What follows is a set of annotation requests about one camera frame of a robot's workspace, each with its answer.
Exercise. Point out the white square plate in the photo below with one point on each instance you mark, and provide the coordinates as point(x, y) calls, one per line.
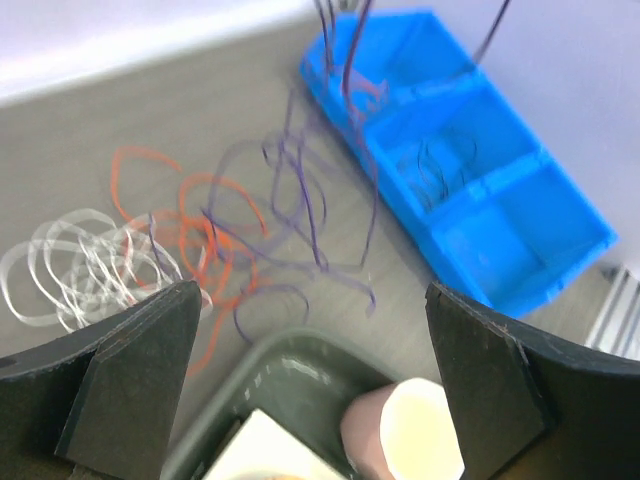
point(263, 449)

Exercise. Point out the pink ceramic mug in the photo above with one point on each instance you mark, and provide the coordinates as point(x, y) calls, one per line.
point(402, 431)

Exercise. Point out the dark green plastic tray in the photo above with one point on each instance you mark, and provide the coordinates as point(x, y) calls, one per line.
point(302, 378)

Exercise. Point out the blue plastic compartment bin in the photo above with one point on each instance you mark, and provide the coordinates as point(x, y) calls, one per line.
point(492, 212)

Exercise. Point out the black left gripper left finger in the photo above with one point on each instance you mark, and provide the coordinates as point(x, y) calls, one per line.
point(104, 397)

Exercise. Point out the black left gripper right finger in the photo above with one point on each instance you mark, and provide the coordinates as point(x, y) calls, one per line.
point(527, 404)

